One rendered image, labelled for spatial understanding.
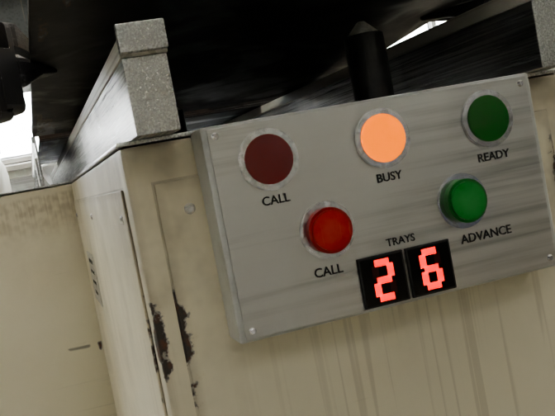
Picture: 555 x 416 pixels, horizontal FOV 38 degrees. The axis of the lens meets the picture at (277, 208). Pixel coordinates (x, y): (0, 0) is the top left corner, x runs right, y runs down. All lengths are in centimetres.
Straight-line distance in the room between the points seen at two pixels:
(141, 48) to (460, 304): 29
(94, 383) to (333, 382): 71
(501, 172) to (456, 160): 4
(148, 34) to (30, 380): 81
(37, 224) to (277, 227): 74
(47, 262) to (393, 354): 73
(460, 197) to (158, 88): 21
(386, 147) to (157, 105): 15
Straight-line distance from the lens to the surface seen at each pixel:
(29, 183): 424
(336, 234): 52
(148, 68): 51
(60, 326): 123
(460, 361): 62
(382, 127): 55
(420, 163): 56
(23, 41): 69
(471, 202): 56
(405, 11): 80
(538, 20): 62
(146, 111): 51
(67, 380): 125
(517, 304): 64
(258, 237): 52
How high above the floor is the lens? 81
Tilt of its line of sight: 3 degrees down
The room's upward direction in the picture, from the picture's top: 11 degrees counter-clockwise
